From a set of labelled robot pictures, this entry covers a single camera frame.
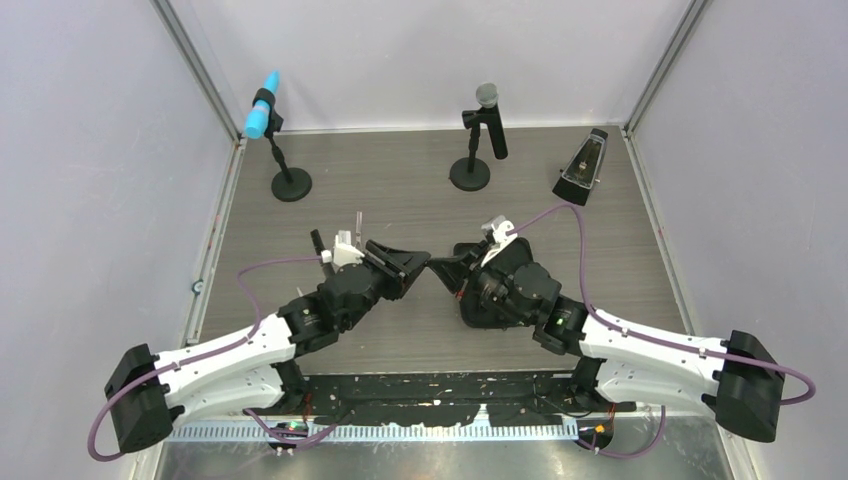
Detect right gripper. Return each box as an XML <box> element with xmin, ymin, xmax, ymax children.
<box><xmin>429</xmin><ymin>240</ymin><xmax>533</xmax><ymax>327</ymax></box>

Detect black grey microphone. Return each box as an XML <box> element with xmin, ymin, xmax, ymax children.
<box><xmin>475</xmin><ymin>82</ymin><xmax>508</xmax><ymax>160</ymax></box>

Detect blue microphone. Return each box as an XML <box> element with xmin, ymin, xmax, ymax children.
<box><xmin>244</xmin><ymin>70</ymin><xmax>280</xmax><ymax>140</ymax></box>

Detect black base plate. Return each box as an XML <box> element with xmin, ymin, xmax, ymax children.
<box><xmin>256</xmin><ymin>371</ymin><xmax>614</xmax><ymax>427</ymax></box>

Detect left black microphone stand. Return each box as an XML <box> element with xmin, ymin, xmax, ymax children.
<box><xmin>263</xmin><ymin>109</ymin><xmax>313</xmax><ymax>202</ymax></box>

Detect black comb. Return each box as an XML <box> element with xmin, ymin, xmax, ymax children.
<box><xmin>310</xmin><ymin>229</ymin><xmax>332</xmax><ymax>265</ymax></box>

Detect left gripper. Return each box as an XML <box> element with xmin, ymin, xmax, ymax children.
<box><xmin>340</xmin><ymin>241</ymin><xmax>428</xmax><ymax>331</ymax></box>

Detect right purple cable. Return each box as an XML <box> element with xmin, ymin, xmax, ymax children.
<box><xmin>513</xmin><ymin>203</ymin><xmax>817</xmax><ymax>462</ymax></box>

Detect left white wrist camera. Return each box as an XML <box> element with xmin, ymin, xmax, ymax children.
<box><xmin>319</xmin><ymin>230</ymin><xmax>365</xmax><ymax>268</ymax></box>

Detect silver thinning scissors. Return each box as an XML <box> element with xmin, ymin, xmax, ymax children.
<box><xmin>354</xmin><ymin>211</ymin><xmax>363</xmax><ymax>250</ymax></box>

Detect black metronome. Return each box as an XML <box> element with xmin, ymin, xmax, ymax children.
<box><xmin>552</xmin><ymin>128</ymin><xmax>608</xmax><ymax>206</ymax></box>

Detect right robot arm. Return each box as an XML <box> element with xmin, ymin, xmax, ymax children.
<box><xmin>428</xmin><ymin>238</ymin><xmax>785</xmax><ymax>443</ymax></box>

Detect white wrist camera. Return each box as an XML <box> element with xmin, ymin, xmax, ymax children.
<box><xmin>480</xmin><ymin>215</ymin><xmax>518</xmax><ymax>267</ymax></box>
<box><xmin>319</xmin><ymin>230</ymin><xmax>365</xmax><ymax>268</ymax></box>

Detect black zipper tool case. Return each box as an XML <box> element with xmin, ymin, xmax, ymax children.
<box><xmin>453</xmin><ymin>237</ymin><xmax>547</xmax><ymax>331</ymax></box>

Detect black microphone stand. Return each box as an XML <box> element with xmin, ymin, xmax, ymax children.
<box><xmin>449</xmin><ymin>110</ymin><xmax>490</xmax><ymax>192</ymax></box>
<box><xmin>263</xmin><ymin>109</ymin><xmax>313</xmax><ymax>202</ymax></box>

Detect right black microphone stand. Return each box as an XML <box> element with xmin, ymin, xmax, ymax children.
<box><xmin>449</xmin><ymin>110</ymin><xmax>490</xmax><ymax>192</ymax></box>

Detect purple cable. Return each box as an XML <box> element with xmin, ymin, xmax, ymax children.
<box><xmin>87</xmin><ymin>256</ymin><xmax>346</xmax><ymax>463</ymax></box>
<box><xmin>513</xmin><ymin>203</ymin><xmax>817</xmax><ymax>462</ymax></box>

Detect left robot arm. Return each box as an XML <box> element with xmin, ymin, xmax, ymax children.
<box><xmin>88</xmin><ymin>241</ymin><xmax>431</xmax><ymax>461</ymax></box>

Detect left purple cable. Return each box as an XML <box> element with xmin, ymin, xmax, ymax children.
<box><xmin>87</xmin><ymin>256</ymin><xmax>346</xmax><ymax>463</ymax></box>

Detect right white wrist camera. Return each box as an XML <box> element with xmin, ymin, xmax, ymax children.
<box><xmin>480</xmin><ymin>215</ymin><xmax>518</xmax><ymax>267</ymax></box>

